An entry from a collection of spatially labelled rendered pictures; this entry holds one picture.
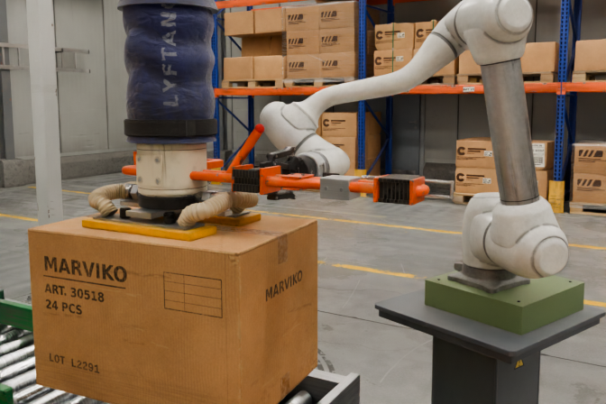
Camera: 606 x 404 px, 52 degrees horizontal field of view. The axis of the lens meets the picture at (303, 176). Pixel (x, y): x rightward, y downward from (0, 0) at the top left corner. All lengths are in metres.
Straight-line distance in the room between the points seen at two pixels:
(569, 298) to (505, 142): 0.57
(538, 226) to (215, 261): 0.85
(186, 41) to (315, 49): 8.06
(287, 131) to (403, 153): 8.63
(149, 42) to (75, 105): 10.83
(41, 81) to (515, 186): 3.41
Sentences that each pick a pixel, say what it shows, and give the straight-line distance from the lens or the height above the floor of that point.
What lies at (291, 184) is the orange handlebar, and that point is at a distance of 1.36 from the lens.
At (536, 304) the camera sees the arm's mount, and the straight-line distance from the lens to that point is 1.87.
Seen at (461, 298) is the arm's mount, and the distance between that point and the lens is 1.93.
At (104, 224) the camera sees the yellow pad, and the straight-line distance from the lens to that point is 1.57.
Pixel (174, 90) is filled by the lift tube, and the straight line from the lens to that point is 1.49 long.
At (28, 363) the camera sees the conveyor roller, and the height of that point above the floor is 0.54.
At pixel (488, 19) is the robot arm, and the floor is 1.58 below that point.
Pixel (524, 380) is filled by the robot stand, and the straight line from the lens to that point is 2.08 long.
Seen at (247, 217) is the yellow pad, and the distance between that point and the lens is 1.58.
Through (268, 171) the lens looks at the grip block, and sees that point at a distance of 1.41.
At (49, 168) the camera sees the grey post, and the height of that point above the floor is 0.94.
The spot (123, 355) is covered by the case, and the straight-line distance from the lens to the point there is 1.55.
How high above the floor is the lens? 1.38
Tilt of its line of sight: 7 degrees down
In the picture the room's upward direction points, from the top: straight up
